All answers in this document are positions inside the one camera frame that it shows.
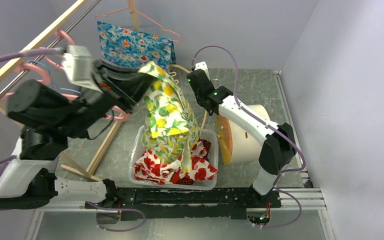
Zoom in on white red flower skirt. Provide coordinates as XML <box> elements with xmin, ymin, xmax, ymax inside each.
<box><xmin>133</xmin><ymin>139</ymin><xmax>219</xmax><ymax>186</ymax></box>

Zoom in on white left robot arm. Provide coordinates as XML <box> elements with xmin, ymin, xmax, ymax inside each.
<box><xmin>0</xmin><ymin>60</ymin><xmax>155</xmax><ymax>210</ymax></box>

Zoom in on red polka dot skirt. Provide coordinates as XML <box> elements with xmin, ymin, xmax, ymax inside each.
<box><xmin>169</xmin><ymin>139</ymin><xmax>218</xmax><ymax>185</ymax></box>

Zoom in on pink plastic hanger front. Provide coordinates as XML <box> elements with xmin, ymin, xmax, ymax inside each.
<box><xmin>2</xmin><ymin>62</ymin><xmax>130</xmax><ymax>122</ymax></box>

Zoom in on white plastic basket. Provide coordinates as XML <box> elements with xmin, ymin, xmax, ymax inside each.
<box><xmin>128</xmin><ymin>126</ymin><xmax>219</xmax><ymax>191</ymax></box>

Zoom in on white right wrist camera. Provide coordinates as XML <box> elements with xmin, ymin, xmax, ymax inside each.
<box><xmin>194</xmin><ymin>61</ymin><xmax>211</xmax><ymax>80</ymax></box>

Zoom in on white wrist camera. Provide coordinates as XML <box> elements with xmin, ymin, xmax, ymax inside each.
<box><xmin>194</xmin><ymin>61</ymin><xmax>211</xmax><ymax>80</ymax></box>
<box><xmin>61</xmin><ymin>44</ymin><xmax>103</xmax><ymax>93</ymax></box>

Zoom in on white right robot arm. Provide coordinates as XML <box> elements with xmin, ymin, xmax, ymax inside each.
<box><xmin>186</xmin><ymin>69</ymin><xmax>297</xmax><ymax>207</ymax></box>

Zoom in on pink plastic hanger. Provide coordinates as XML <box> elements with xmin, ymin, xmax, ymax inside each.
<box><xmin>2</xmin><ymin>62</ymin><xmax>130</xmax><ymax>122</ymax></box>
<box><xmin>42</xmin><ymin>28</ymin><xmax>77</xmax><ymax>72</ymax></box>

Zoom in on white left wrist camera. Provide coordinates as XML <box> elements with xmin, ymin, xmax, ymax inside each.
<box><xmin>61</xmin><ymin>44</ymin><xmax>103</xmax><ymax>93</ymax></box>

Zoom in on blue floral skirt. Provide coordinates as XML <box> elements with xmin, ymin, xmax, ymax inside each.
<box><xmin>96</xmin><ymin>21</ymin><xmax>177</xmax><ymax>70</ymax></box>

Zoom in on blue wire hanger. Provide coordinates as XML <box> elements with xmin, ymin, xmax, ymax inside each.
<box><xmin>24</xmin><ymin>59</ymin><xmax>82</xmax><ymax>95</ymax></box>

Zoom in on wooden clothes rack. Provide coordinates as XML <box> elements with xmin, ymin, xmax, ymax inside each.
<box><xmin>0</xmin><ymin>0</ymin><xmax>140</xmax><ymax>182</ymax></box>

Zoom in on yellow wooden hanger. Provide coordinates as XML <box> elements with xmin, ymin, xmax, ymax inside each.
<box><xmin>169</xmin><ymin>64</ymin><xmax>208</xmax><ymax>132</ymax></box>

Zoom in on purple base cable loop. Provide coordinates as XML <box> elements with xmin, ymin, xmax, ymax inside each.
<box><xmin>85</xmin><ymin>202</ymin><xmax>147</xmax><ymax>232</ymax></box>

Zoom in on pink wire hanger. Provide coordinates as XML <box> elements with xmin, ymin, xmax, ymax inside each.
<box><xmin>94</xmin><ymin>4</ymin><xmax>181</xmax><ymax>43</ymax></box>

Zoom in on yellow lemon print skirt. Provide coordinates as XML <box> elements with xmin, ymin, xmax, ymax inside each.
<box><xmin>138</xmin><ymin>61</ymin><xmax>201</xmax><ymax>172</ymax></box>

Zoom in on white cylindrical bin orange lid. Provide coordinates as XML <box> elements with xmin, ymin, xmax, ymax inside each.
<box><xmin>215</xmin><ymin>102</ymin><xmax>273</xmax><ymax>165</ymax></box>

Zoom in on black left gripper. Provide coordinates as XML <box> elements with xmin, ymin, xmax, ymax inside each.
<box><xmin>56</xmin><ymin>59</ymin><xmax>162</xmax><ymax>140</ymax></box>

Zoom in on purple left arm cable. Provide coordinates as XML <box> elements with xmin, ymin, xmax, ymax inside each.
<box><xmin>0</xmin><ymin>47</ymin><xmax>65</xmax><ymax>210</ymax></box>

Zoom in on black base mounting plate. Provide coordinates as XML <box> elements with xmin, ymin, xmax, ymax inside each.
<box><xmin>97</xmin><ymin>187</ymin><xmax>282</xmax><ymax>221</ymax></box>

